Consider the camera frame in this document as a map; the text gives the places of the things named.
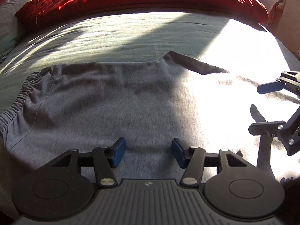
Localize grey sweatpants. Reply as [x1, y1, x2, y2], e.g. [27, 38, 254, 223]
[1, 51, 299, 179]

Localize green plaid bed blanket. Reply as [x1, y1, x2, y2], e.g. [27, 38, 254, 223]
[0, 10, 300, 216]

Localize orange right curtain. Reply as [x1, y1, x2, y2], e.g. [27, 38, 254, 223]
[265, 0, 286, 33]

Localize red duvet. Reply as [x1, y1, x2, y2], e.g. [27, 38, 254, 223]
[15, 0, 269, 31]

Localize grey plaid pillow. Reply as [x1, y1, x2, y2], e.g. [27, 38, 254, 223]
[1, 0, 30, 61]

